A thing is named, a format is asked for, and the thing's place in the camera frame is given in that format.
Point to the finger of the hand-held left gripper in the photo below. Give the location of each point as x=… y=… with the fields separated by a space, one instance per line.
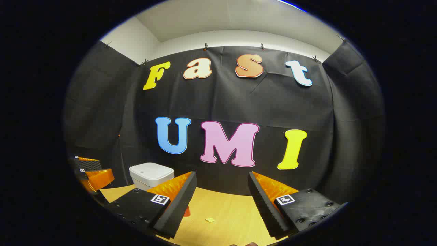
x=99 y=178
x=89 y=164

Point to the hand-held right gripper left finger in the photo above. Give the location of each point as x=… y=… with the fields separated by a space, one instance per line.
x=177 y=208

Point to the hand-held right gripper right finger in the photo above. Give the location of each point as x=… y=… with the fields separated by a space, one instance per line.
x=264 y=208

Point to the red pop can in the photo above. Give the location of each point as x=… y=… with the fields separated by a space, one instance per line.
x=187 y=212

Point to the yellowish paper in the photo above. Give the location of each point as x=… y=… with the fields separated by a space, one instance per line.
x=210 y=220

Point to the white desktop garbage bin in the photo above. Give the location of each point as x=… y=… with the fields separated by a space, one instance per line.
x=150 y=172

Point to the wooden desktop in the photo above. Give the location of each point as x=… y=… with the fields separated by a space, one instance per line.
x=225 y=212

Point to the black backdrop cloth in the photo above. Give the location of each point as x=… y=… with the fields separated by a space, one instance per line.
x=239 y=99

